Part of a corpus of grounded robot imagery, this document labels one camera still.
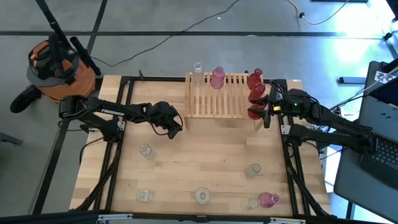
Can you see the grey desk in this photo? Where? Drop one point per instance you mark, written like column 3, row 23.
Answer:
column 357, row 193

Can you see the pink ribbed bottle vase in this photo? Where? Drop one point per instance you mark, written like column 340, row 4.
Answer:
column 217, row 80

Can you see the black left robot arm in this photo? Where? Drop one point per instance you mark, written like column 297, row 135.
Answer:
column 93, row 107

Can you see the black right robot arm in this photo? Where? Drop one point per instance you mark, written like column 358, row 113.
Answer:
column 342, row 123

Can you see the orange and black shop vacuum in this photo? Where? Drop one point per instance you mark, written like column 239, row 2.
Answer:
column 84, row 87

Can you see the dark monitor with marker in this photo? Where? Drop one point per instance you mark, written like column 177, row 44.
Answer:
column 388, row 93

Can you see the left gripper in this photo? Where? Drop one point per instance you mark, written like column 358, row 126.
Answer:
column 164, row 113

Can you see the grey floor foot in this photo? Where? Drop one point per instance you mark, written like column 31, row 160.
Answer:
column 9, row 138

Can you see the grey laptop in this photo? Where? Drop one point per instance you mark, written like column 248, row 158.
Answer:
column 385, row 155

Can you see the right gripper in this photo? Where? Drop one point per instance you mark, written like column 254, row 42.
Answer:
column 275, row 102

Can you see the clear short glass vase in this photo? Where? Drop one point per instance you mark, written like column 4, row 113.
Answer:
column 253, row 203

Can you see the clear textured bottle vase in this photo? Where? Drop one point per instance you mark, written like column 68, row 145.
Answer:
column 198, row 77

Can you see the red ribbed bottle vase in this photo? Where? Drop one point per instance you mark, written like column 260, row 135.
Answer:
column 257, row 91

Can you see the pink flared-neck glass vase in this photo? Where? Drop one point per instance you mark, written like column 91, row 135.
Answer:
column 266, row 199

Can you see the wooden slatted shelf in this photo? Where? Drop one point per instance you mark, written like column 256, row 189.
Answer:
column 227, row 102

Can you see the white arm base bracket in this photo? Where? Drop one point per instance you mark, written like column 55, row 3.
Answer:
column 121, row 125
column 285, row 129

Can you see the clear bulb glass vase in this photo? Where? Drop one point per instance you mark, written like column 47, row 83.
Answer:
column 254, row 170
column 146, row 151

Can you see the white fiducial marker tag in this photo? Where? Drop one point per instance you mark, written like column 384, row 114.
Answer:
column 382, row 76

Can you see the clear wide round vase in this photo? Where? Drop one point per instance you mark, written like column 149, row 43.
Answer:
column 202, row 195

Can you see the black table clamp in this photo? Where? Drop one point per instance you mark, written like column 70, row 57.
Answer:
column 88, row 128

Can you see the long black pole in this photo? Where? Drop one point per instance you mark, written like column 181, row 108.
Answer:
column 52, row 20

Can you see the red round glass vase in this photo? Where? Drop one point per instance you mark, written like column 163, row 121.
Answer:
column 255, row 114

